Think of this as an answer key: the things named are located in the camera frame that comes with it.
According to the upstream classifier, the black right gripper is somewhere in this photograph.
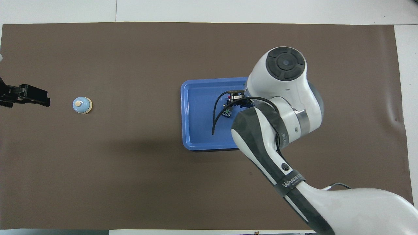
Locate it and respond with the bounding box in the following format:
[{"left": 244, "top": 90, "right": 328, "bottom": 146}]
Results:
[{"left": 228, "top": 90, "right": 248, "bottom": 108}]

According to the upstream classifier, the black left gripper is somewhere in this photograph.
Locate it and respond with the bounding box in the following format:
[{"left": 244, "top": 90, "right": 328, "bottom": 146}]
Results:
[{"left": 0, "top": 77, "right": 51, "bottom": 108}]

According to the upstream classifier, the red mushroom push button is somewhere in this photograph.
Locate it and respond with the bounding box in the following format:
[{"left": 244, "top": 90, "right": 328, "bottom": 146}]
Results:
[{"left": 222, "top": 95, "right": 236, "bottom": 118}]

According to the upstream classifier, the light blue desk bell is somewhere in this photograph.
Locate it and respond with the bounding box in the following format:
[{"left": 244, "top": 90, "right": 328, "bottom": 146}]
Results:
[{"left": 72, "top": 97, "right": 93, "bottom": 114}]

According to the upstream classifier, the blue plastic tray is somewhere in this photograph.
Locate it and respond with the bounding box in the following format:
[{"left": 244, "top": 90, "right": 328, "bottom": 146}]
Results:
[{"left": 180, "top": 77, "right": 250, "bottom": 152}]

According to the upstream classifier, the brown table mat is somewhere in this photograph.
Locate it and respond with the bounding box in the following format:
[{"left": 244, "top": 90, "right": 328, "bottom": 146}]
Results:
[{"left": 1, "top": 22, "right": 408, "bottom": 230}]

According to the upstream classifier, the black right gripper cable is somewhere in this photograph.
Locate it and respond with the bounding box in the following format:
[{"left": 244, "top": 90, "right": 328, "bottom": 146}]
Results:
[{"left": 212, "top": 91, "right": 289, "bottom": 158}]

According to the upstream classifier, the black printed velcro strap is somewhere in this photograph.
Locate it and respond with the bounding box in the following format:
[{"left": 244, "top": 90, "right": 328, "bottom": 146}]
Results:
[
  {"left": 258, "top": 105, "right": 290, "bottom": 149},
  {"left": 274, "top": 172, "right": 306, "bottom": 197}
]

